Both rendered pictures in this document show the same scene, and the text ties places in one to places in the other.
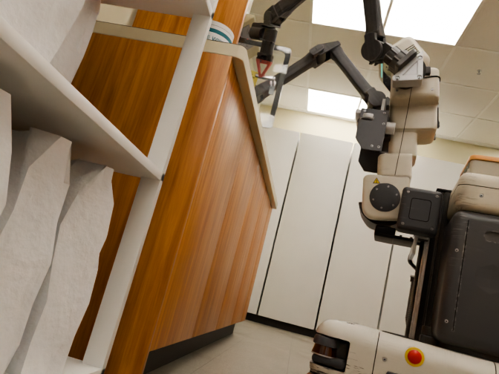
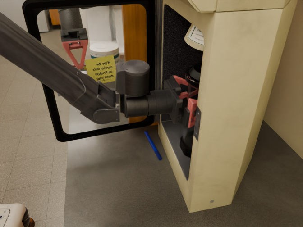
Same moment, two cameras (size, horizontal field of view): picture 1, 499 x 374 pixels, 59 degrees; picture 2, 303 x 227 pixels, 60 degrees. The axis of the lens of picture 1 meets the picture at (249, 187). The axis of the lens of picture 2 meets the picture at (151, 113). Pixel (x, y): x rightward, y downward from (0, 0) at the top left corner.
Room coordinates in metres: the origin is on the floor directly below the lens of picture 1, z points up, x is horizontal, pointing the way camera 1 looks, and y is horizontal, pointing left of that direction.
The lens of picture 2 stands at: (2.49, 0.00, 1.50)
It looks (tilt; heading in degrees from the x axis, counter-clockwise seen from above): 34 degrees down; 158
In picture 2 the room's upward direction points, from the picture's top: straight up
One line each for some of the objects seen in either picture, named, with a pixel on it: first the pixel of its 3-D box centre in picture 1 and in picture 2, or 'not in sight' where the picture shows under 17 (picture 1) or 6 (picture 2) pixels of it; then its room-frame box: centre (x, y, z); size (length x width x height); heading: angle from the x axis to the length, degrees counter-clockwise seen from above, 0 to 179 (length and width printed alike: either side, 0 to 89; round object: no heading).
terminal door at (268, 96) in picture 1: (249, 80); (101, 74); (1.84, 0.12, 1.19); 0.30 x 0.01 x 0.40; 86
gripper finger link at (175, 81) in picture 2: not in sight; (185, 92); (2.00, 0.30, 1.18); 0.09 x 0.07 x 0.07; 81
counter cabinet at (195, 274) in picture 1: (172, 238); not in sight; (2.19, 0.30, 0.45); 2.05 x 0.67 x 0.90; 171
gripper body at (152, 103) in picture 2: not in sight; (161, 102); (2.02, 0.22, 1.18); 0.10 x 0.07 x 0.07; 171
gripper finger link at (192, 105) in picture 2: not in sight; (195, 106); (2.07, 0.29, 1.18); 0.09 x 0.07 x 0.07; 81
